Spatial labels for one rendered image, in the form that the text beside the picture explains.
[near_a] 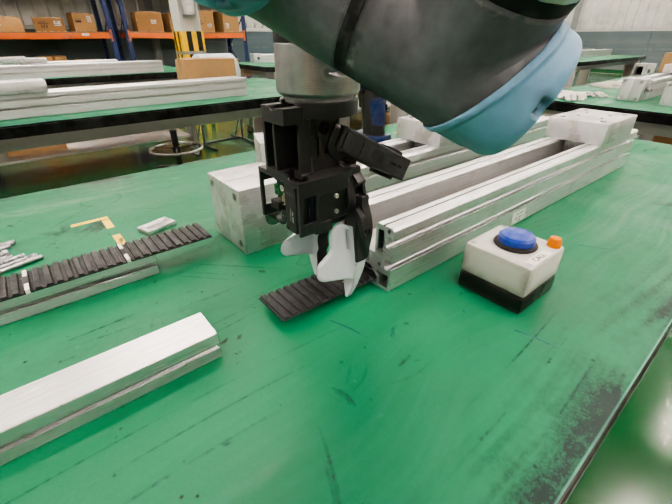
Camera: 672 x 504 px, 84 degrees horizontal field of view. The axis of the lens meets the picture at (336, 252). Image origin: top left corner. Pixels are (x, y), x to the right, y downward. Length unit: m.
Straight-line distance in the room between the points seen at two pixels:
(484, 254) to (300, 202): 0.22
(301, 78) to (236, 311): 0.25
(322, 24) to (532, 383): 0.33
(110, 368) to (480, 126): 0.33
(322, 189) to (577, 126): 0.66
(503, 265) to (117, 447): 0.39
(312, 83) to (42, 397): 0.32
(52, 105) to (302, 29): 1.71
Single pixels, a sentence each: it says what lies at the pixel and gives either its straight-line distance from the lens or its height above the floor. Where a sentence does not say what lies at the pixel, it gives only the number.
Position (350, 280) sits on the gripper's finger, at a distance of 0.42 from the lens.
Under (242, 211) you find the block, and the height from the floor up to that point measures 0.85.
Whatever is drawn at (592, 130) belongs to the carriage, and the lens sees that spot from 0.90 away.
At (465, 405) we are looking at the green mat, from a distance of 0.36.
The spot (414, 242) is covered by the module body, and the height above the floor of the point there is 0.84.
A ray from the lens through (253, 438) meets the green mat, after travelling 0.33.
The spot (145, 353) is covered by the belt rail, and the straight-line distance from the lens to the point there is 0.38.
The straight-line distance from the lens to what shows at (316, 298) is 0.43.
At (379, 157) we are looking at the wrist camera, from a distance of 0.40.
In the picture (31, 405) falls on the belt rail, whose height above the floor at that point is 0.81.
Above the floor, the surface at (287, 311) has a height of 0.79.
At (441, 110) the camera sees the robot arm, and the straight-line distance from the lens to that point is 0.22.
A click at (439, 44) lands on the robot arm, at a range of 0.20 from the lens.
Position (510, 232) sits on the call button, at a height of 0.85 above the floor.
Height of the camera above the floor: 1.05
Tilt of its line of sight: 30 degrees down
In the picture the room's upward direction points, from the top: straight up
